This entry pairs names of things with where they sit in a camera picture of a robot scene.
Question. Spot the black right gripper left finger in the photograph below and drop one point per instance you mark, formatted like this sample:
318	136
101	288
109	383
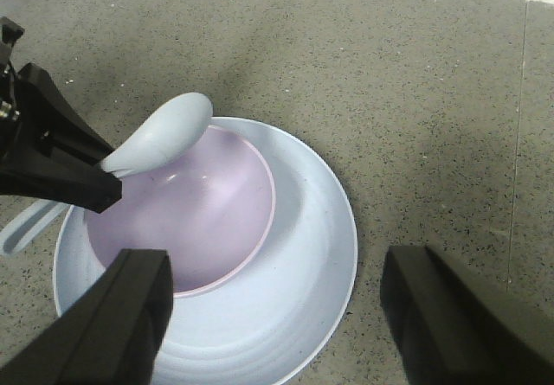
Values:
111	335

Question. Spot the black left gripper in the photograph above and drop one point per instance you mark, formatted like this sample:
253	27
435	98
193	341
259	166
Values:
33	112

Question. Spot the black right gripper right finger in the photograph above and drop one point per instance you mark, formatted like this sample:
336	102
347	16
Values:
453	327

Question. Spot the light blue plastic spoon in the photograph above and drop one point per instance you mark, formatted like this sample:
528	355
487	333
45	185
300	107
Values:
172	129

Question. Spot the purple plastic bowl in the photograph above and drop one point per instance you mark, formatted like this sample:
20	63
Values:
211	210

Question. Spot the light blue plastic plate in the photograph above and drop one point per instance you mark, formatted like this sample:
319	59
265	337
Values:
267	322

